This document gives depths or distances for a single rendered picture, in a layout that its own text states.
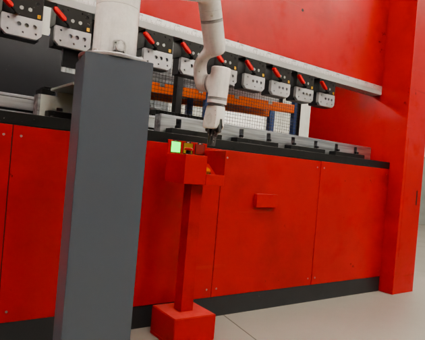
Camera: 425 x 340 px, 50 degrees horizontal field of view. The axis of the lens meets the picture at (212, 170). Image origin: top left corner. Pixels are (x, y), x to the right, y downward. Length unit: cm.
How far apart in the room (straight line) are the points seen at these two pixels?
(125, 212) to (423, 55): 264
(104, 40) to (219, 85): 75
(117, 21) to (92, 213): 51
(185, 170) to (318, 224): 117
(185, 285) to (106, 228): 81
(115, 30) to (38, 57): 129
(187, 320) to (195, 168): 62
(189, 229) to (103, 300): 75
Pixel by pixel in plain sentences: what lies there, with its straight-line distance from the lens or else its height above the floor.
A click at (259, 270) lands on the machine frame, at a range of 248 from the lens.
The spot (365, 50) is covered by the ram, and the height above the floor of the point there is 160.
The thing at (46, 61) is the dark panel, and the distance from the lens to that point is 255.
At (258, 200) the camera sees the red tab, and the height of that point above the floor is 58.
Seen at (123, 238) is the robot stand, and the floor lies 53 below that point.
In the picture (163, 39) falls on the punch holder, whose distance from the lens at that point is 222.
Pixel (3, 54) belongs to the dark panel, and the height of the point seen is 120.
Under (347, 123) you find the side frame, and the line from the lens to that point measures 354.
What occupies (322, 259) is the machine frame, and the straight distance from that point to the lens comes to 284.
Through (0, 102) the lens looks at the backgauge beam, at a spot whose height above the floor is 94.
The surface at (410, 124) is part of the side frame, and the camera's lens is 331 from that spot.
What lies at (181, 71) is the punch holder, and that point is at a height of 119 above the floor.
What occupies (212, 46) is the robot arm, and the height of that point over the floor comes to 122.
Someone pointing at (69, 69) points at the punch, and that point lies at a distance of 205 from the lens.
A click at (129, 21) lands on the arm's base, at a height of 111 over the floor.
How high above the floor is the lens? 73
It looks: level
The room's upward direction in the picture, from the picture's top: 5 degrees clockwise
